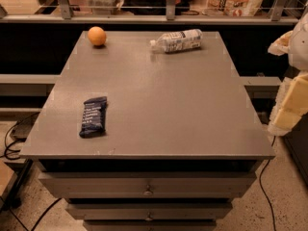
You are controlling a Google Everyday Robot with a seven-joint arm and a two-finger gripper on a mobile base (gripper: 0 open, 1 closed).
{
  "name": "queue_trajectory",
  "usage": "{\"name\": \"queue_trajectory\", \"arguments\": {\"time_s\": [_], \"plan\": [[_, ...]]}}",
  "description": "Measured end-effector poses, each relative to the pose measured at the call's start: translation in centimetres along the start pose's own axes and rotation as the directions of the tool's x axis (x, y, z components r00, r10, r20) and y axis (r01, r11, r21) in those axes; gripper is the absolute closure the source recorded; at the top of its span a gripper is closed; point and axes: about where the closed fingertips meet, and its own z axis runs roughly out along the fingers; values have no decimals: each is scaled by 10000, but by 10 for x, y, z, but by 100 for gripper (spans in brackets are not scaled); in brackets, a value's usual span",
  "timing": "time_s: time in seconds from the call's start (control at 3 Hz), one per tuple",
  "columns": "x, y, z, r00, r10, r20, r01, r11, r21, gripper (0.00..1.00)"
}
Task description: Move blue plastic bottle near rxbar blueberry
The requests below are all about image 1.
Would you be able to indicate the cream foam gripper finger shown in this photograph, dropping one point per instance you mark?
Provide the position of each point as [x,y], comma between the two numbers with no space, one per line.
[291,104]
[281,45]

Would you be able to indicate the clear plastic water bottle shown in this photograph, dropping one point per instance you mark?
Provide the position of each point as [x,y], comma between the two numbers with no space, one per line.
[172,42]

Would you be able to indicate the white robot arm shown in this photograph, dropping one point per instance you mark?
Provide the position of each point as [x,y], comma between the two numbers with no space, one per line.
[298,47]

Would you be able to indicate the dark blue rxbar wrapper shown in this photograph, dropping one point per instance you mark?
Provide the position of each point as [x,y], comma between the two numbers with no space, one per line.
[94,117]

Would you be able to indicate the black bag behind railing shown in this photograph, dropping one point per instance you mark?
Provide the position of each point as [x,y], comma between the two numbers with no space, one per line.
[153,7]

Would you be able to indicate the grey drawer cabinet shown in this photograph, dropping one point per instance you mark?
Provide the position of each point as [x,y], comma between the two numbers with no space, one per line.
[181,123]

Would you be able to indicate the round top drawer knob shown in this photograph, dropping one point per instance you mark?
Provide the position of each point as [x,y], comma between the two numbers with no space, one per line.
[148,191]

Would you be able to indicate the round drawer knob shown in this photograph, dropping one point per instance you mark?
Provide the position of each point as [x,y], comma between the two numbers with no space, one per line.
[148,191]
[148,217]

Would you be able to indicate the orange fruit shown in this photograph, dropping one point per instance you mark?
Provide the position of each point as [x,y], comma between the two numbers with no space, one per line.
[97,36]

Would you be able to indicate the metal railing frame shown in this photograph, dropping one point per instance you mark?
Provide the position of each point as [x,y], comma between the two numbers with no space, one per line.
[181,12]

